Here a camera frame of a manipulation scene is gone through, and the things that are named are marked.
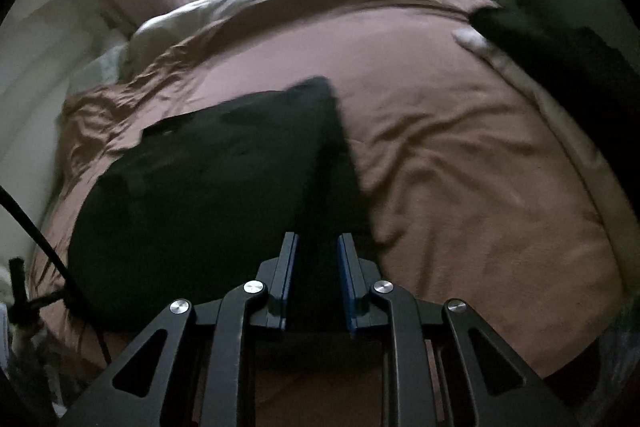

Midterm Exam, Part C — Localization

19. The black garment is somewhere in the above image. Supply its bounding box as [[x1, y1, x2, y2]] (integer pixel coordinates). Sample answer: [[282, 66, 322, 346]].
[[64, 77, 378, 339]]

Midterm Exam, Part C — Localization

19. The brown bed sheet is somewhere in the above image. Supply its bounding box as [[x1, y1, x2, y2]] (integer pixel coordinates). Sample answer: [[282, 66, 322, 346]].
[[46, 0, 637, 376]]

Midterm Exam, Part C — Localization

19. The black cable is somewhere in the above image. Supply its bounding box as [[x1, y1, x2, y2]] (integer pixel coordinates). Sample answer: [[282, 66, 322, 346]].
[[0, 185, 114, 368]]

